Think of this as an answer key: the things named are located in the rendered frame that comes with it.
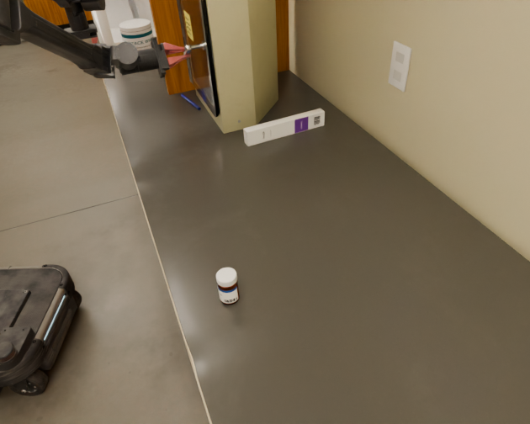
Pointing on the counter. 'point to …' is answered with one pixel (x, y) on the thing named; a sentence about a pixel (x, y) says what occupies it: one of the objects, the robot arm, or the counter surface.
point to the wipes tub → (137, 33)
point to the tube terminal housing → (243, 60)
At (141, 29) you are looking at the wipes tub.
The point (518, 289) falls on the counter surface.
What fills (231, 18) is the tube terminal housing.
